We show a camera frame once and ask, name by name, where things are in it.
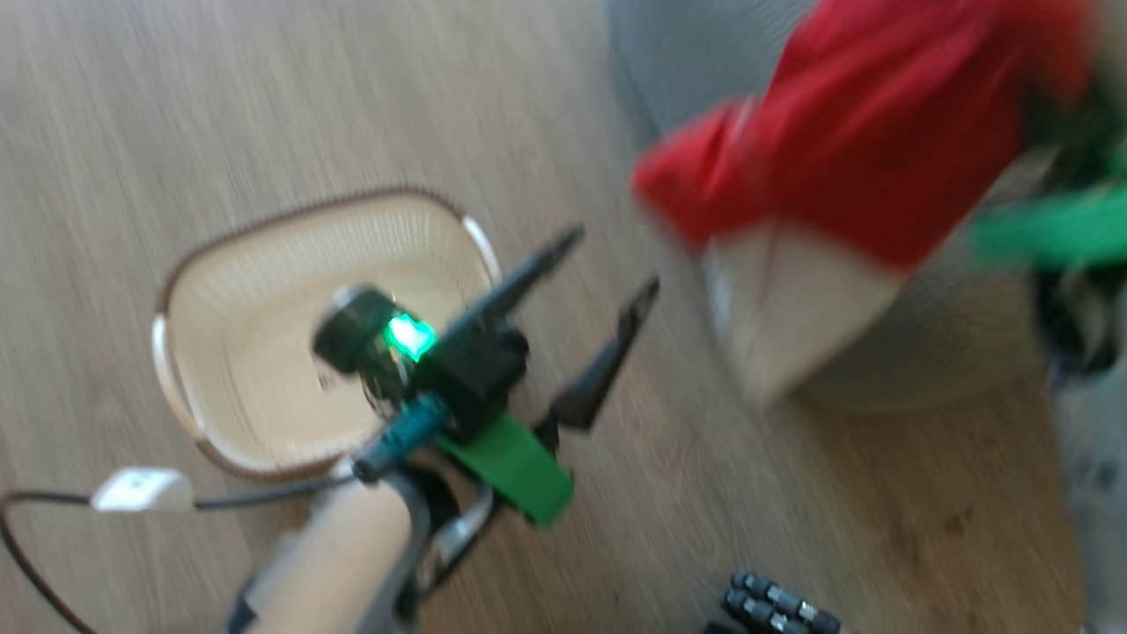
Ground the teal cable connector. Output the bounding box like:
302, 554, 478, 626
350, 393, 452, 483

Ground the white woven laundry basket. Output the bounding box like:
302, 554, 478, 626
151, 185, 503, 483

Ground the white cable tag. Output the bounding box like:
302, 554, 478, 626
90, 468, 195, 514

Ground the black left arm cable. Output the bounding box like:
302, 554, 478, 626
0, 474, 357, 634

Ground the grey fabric sofa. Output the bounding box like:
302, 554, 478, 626
606, 0, 1062, 417

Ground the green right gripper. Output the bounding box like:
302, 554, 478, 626
967, 77, 1127, 274

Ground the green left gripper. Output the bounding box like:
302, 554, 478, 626
312, 224, 662, 530

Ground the red basketball jersey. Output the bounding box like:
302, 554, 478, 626
629, 0, 1103, 408

